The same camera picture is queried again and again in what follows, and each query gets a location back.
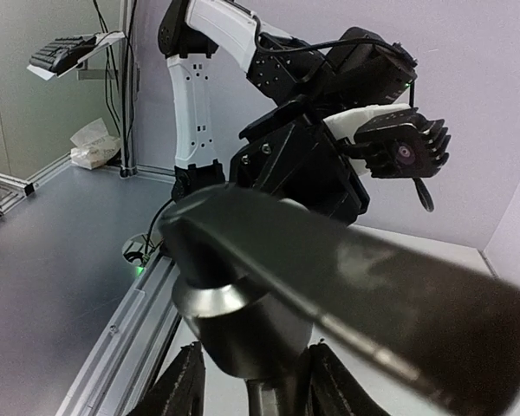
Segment white tissue pack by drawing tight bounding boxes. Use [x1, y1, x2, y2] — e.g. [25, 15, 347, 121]
[70, 118, 121, 170]

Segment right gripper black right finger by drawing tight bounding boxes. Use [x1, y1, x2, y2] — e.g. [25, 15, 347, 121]
[307, 343, 389, 416]

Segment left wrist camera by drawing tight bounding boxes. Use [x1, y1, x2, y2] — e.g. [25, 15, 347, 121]
[324, 104, 451, 179]

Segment black keyboard on stand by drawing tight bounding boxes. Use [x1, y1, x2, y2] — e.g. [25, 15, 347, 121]
[27, 31, 125, 81]

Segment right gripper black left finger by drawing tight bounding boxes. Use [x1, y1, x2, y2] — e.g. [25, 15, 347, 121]
[129, 341, 205, 416]

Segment left camera black cable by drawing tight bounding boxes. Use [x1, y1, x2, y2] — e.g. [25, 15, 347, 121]
[255, 16, 435, 213]

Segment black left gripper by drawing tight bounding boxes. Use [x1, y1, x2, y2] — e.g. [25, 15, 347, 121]
[229, 27, 416, 224]

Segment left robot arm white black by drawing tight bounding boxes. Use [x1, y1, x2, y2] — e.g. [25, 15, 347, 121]
[158, 1, 435, 224]

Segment aluminium front rail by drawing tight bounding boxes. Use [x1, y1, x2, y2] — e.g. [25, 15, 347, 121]
[56, 254, 180, 415]

